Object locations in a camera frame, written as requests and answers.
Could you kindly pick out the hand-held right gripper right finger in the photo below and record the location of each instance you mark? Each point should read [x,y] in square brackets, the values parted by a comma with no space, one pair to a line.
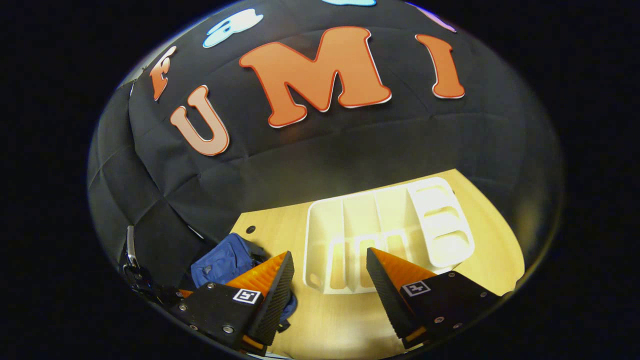
[387,295]

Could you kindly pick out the blue schoolbag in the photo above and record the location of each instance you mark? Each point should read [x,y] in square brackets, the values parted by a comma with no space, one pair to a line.
[225,260]

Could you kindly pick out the white bookshelf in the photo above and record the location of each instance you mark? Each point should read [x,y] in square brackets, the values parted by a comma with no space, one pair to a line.
[440,220]

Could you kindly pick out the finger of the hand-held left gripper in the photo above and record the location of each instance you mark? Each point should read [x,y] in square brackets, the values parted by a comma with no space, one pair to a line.
[186,293]

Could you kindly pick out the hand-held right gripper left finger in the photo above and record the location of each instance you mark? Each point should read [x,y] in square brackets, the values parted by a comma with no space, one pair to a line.
[275,300]

